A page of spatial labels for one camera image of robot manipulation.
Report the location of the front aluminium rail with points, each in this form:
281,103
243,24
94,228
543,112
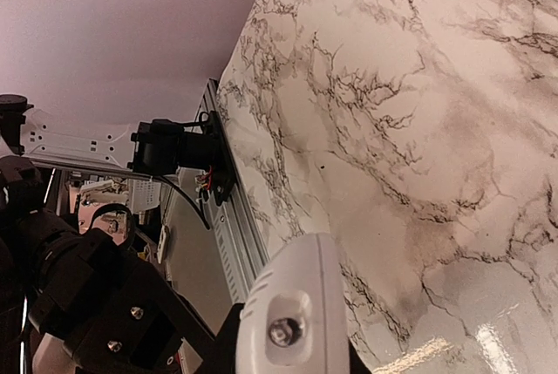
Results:
213,268

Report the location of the white remote control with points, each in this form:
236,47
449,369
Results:
294,318

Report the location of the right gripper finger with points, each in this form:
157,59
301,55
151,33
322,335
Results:
226,341

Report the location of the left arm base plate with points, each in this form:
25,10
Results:
214,154

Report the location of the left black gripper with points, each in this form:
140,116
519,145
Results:
112,311

